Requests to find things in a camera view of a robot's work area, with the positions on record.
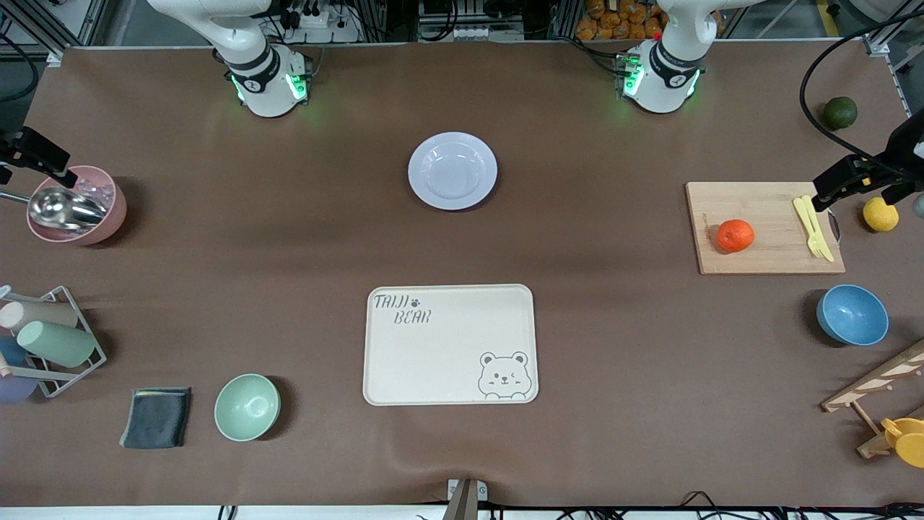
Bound pale green bowl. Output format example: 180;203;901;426
214;373;282;443

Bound dark green lime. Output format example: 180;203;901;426
824;96;859;131

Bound yellow lemon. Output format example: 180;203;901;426
863;197;900;233

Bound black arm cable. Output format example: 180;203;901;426
799;9;924;174
0;32;39;103

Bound wooden rack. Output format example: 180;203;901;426
821;339;924;459

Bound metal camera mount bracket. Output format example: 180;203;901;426
446;478;489;520

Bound cream bear print tray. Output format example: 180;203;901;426
363;284;539;406

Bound metal scoop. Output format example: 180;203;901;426
0;187;109;232

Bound white round plate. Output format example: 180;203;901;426
408;131;499;212

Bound purple cup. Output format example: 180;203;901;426
0;374;38;404

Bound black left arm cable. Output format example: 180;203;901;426
799;9;924;174

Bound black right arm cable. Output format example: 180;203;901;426
0;32;39;103

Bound beige cup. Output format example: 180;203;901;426
0;300;79;333

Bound brown table mat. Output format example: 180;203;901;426
0;40;924;508

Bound pile of orange fruit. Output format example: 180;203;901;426
575;0;668;42

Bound pink bowl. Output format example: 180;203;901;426
27;165;128;246

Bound white power strip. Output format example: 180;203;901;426
285;0;360;43

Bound blue bowl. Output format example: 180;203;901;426
816;284;890;347

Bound wooden cutting board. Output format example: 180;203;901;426
685;181;846;276

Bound yellow plastic fork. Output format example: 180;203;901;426
793;197;829;259

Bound yellow cup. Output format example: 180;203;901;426
881;417;924;469

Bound pale green cup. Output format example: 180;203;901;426
17;320;97;368

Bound dark grey folded cloth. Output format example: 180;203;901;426
119;387;193;450

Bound yellow plastic knife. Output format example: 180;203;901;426
801;195;836;263

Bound grey wire cup rack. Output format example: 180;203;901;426
0;285;108;399

